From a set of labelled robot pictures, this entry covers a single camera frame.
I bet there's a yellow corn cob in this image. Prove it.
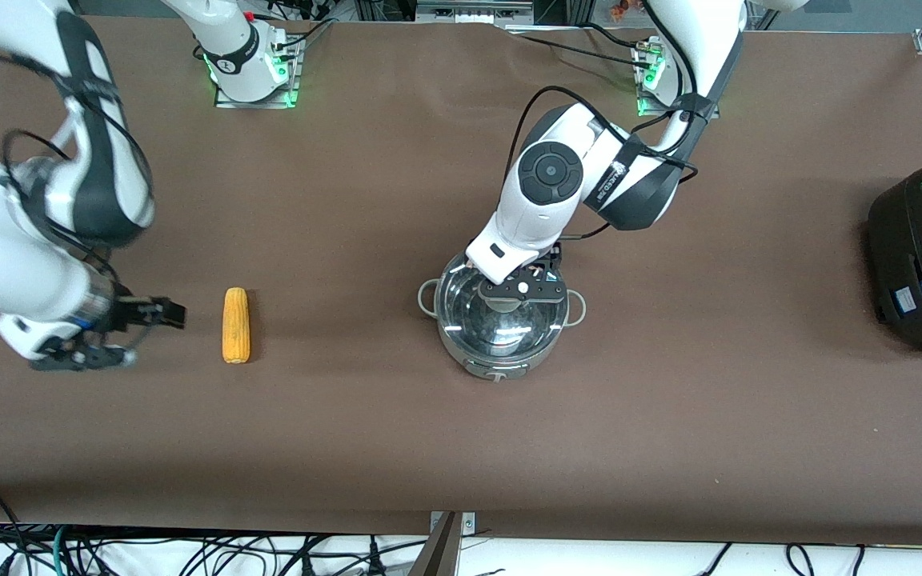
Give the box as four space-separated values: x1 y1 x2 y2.
222 287 252 365

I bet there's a glass pot lid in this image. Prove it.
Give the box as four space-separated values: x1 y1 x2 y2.
435 252 570 357

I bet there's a stainless steel pot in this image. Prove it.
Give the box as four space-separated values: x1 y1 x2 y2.
418 238 587 381

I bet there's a brown table mat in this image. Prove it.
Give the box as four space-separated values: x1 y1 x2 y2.
0 14 922 545

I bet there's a grey metal box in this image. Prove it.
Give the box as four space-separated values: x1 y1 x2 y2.
415 0 535 26

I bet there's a dark slanted pole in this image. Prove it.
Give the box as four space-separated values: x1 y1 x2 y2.
409 512 462 576

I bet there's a black rice cooker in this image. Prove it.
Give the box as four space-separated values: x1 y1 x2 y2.
868 158 922 353

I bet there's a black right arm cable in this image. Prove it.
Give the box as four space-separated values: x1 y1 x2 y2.
0 48 154 269

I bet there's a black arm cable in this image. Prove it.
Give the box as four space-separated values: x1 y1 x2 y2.
503 0 700 241
0 48 154 269

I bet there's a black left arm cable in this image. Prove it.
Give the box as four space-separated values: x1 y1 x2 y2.
503 0 700 241

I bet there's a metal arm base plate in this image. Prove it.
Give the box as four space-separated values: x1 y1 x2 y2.
635 40 720 119
214 36 300 109

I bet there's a black table cable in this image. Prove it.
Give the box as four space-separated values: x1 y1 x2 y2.
509 32 654 70
269 14 339 50
577 22 654 53

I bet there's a small metal bracket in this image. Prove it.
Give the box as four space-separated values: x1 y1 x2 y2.
429 510 476 535

